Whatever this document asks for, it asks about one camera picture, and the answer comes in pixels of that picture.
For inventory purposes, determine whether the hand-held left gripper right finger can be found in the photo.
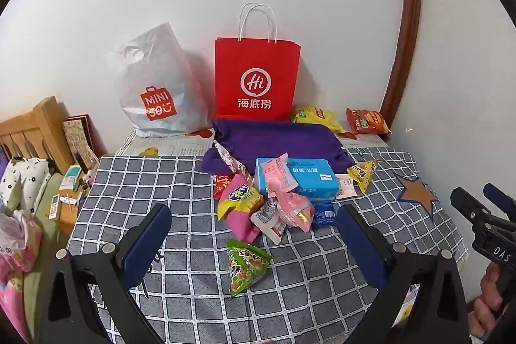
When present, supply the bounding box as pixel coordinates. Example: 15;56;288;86
336;204;472;344

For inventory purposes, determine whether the pink silver snack wrapper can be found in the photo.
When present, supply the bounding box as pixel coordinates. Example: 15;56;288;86
213;140;255;184

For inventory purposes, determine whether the blue tissue pack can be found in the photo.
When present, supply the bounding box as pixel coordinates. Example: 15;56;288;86
254;157;340;203

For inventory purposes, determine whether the wooden nightstand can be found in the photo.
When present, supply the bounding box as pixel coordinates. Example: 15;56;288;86
52;167;94;234

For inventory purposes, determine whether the wooden headboard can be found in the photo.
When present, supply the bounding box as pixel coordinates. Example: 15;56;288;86
0;96;72;176

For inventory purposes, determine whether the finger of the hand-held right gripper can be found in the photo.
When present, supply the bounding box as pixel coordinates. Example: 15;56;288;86
483;183;516;226
450;187;491;226

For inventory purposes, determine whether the yellow chips bag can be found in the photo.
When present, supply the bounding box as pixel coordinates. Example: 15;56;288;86
291;107;348;134

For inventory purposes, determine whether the yellow purple snack packet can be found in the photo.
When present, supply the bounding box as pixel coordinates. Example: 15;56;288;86
217;175;265;221

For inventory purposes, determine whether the blue small snack packet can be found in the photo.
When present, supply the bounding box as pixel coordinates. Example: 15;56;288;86
312;202;338;229

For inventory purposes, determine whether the yellow triangular snack packet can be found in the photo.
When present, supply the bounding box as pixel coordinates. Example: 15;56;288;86
347;159;380;194

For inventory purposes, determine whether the white plastic shopping bag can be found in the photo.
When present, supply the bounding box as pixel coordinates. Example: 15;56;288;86
106;23;217;139

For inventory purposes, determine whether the light pink snack packet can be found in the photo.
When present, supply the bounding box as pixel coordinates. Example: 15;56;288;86
260;152;300;195

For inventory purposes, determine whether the purple towel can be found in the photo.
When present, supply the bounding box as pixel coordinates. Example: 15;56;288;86
201;119;360;179

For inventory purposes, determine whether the grey checked cloth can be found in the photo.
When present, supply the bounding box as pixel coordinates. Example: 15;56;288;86
66;148;471;344

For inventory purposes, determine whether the white flower print pillow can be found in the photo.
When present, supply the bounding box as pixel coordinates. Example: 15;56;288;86
0;156;54;212

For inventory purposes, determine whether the white pink small packet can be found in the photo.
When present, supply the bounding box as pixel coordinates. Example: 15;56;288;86
334;174;358;200

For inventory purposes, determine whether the person's right hand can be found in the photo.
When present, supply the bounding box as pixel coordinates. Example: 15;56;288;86
469;261;504;339

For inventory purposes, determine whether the white red snack packet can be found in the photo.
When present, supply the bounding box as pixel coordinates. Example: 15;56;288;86
250;197;289;245

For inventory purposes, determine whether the red chips bag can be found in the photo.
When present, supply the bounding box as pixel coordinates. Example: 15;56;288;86
345;108;393;136

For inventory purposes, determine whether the white remote control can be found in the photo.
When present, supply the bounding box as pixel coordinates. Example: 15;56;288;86
49;194;66;222

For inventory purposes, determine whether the patterned book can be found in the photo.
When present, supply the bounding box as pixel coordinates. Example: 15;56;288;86
62;114;100;169

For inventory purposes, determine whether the green triangular snack packet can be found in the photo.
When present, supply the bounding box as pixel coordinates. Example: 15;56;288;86
224;239;273;296

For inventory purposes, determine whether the magenta snack packet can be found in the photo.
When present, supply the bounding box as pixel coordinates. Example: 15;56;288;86
225;207;263;244

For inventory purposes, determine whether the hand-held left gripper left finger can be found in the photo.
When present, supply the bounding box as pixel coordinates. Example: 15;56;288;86
38;203;174;344

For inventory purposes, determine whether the red paper bag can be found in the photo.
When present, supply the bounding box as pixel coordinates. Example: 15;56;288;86
213;3;302;123

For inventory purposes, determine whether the red small snack packet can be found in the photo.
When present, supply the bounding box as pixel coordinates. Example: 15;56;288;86
212;175;235;201

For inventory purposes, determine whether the green white small box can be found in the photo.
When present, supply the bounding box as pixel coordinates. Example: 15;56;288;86
59;164;84;192

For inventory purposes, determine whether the pink plastic bag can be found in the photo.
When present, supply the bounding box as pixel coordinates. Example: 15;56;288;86
0;207;44;332

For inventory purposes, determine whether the brown wooden door frame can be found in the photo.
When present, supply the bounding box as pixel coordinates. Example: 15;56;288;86
379;0;422;124

